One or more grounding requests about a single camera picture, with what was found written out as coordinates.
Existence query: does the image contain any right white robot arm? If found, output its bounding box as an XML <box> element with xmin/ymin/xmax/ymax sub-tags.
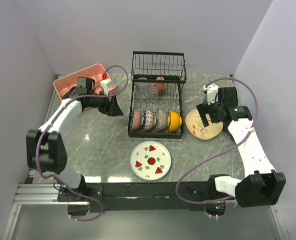
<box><xmin>196</xmin><ymin>84</ymin><xmax>286</xmax><ymax>208</ymax></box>

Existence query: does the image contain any red patterned small bowl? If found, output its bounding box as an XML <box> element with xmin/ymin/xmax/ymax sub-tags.
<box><xmin>155</xmin><ymin>110</ymin><xmax>170</xmax><ymax>132</ymax></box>

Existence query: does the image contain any pink compartment tray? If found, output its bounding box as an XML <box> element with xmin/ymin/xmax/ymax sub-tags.
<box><xmin>53</xmin><ymin>63</ymin><xmax>105</xmax><ymax>101</ymax></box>

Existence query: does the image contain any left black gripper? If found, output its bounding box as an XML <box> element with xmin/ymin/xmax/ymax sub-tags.
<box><xmin>88</xmin><ymin>89</ymin><xmax>124</xmax><ymax>117</ymax></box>

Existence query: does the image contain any aluminium frame rail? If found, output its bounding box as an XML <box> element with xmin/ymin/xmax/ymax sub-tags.
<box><xmin>12</xmin><ymin>181</ymin><xmax>73</xmax><ymax>205</ymax></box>

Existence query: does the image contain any blue cloth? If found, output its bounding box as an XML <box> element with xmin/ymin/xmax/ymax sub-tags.
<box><xmin>202</xmin><ymin>94</ymin><xmax>235</xmax><ymax>138</ymax></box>

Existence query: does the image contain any grey patterned bowl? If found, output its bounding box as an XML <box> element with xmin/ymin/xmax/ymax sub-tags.
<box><xmin>130</xmin><ymin>109</ymin><xmax>142</xmax><ymax>131</ymax></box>

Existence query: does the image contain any blue triangle pattern bowl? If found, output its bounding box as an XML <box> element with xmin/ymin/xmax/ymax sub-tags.
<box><xmin>142</xmin><ymin>109</ymin><xmax>156</xmax><ymax>131</ymax></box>

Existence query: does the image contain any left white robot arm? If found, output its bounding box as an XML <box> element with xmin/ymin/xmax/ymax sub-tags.
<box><xmin>26</xmin><ymin>73</ymin><xmax>123</xmax><ymax>201</ymax></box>

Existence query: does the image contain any orange bowl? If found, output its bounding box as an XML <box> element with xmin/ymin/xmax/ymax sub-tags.
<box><xmin>168</xmin><ymin>111</ymin><xmax>182</xmax><ymax>132</ymax></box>

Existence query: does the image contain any white watermelon plate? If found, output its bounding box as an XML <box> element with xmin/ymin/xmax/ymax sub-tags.
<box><xmin>130</xmin><ymin>140</ymin><xmax>172</xmax><ymax>181</ymax></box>

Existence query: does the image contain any pink coffee mug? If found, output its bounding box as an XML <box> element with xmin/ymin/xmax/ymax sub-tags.
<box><xmin>150</xmin><ymin>76</ymin><xmax>166</xmax><ymax>94</ymax></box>

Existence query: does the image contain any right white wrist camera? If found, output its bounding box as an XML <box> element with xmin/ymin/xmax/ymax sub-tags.
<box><xmin>203</xmin><ymin>84</ymin><xmax>219</xmax><ymax>105</ymax></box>

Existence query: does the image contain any beige bird plate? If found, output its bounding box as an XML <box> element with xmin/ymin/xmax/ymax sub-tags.
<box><xmin>185</xmin><ymin>108</ymin><xmax>223</xmax><ymax>141</ymax></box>

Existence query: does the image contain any clear plastic cup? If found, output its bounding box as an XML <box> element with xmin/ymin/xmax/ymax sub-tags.
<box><xmin>135</xmin><ymin>82</ymin><xmax>159</xmax><ymax>100</ymax></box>

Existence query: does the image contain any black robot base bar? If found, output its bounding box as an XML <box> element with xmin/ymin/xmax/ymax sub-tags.
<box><xmin>57</xmin><ymin>180</ymin><xmax>238</xmax><ymax>217</ymax></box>

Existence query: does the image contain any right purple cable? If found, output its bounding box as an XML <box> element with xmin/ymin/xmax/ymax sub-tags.
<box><xmin>175</xmin><ymin>77</ymin><xmax>259</xmax><ymax>218</ymax></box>

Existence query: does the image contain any black wire dish rack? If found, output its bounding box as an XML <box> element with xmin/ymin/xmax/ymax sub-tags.
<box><xmin>128</xmin><ymin>51</ymin><xmax>187</xmax><ymax>139</ymax></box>

